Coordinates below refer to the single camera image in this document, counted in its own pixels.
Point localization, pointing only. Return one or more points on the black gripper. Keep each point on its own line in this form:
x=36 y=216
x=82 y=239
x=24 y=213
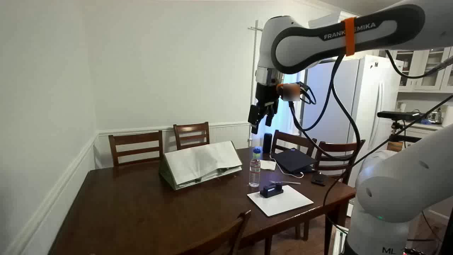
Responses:
x=268 y=97

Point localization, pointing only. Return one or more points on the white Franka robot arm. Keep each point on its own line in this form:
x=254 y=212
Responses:
x=415 y=189

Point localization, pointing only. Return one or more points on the clear plastic water bottle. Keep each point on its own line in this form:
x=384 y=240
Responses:
x=255 y=172

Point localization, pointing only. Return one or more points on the black cylinder speaker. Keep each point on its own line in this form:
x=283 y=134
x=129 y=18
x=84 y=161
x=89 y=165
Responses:
x=266 y=145

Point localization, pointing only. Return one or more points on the dark wooden dining chair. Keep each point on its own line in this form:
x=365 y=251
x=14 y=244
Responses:
x=136 y=139
x=191 y=128
x=337 y=148
x=292 y=139
x=227 y=239

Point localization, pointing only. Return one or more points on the white paper napkin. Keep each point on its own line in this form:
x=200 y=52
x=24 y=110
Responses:
x=268 y=165

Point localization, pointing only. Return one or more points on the dark laptop sleeve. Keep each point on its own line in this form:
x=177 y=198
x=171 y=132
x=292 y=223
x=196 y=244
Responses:
x=293 y=162

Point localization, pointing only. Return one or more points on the grey metal ruler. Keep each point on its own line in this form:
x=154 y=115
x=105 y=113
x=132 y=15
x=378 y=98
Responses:
x=285 y=182

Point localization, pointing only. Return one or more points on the black stapler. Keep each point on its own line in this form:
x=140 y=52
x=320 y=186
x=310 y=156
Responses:
x=271 y=190

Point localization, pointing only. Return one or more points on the open white green binder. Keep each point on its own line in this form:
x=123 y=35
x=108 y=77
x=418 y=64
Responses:
x=198 y=164

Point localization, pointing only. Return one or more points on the small black phone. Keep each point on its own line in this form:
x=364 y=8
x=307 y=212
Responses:
x=317 y=181

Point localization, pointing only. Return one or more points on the white rectangular board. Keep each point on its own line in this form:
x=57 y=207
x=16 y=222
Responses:
x=285 y=205

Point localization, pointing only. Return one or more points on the white refrigerator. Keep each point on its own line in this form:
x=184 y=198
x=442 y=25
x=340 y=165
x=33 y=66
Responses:
x=372 y=100

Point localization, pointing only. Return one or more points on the small brown box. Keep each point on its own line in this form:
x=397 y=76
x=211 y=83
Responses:
x=395 y=145

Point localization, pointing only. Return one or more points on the white kitchen cabinets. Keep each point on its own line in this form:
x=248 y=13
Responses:
x=426 y=64

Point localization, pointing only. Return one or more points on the black stereo camera bar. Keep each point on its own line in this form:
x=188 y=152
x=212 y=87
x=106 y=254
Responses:
x=397 y=115

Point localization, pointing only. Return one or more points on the black camera stand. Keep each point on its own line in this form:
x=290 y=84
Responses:
x=405 y=135

